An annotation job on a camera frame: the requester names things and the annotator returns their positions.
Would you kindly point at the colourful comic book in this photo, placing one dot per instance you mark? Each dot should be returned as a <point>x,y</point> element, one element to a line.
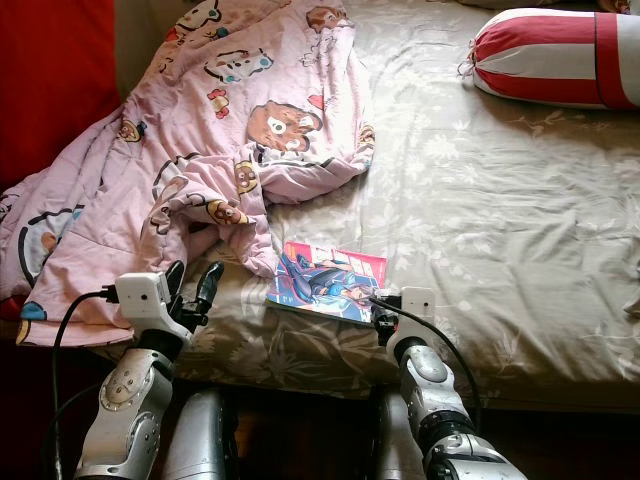
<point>325,282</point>

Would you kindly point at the silver robot right leg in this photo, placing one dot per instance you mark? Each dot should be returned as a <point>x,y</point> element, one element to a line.
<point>395,445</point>

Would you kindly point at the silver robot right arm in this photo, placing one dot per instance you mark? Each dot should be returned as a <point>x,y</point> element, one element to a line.
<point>435,385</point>

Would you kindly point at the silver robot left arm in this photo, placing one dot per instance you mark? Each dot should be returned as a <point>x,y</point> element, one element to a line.
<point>130,400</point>

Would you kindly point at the pink cartoon print blanket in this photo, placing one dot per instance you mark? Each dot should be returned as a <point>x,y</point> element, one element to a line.
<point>190,200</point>

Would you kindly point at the red white striped bolster pillow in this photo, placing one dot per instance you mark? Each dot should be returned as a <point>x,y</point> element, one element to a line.
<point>550,60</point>

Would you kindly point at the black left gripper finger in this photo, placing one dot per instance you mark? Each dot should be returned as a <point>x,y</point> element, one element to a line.
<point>210,283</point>
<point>176,273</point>

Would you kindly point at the grey floral bed sheet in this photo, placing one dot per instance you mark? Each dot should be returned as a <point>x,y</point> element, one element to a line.
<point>490,220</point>

